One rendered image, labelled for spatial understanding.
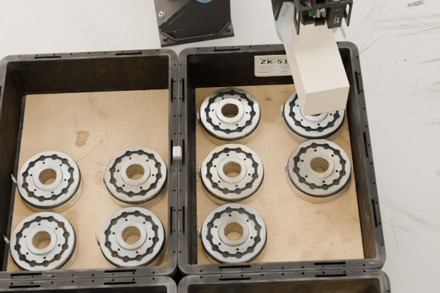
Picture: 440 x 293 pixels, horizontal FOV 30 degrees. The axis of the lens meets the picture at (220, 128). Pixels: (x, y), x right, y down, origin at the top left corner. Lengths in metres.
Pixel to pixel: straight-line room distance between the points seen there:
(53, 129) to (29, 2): 0.43
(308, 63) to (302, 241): 0.31
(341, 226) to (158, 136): 0.35
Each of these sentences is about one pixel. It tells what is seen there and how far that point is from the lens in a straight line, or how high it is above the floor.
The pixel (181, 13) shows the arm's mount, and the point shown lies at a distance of 1.59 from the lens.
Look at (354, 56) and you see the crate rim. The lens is 1.37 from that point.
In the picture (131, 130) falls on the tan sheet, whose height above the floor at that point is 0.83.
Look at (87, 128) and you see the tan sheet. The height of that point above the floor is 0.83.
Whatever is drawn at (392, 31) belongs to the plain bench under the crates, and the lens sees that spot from 1.71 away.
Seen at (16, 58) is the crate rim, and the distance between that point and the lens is 1.42.
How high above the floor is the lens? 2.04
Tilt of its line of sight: 60 degrees down
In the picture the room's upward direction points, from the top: 4 degrees counter-clockwise
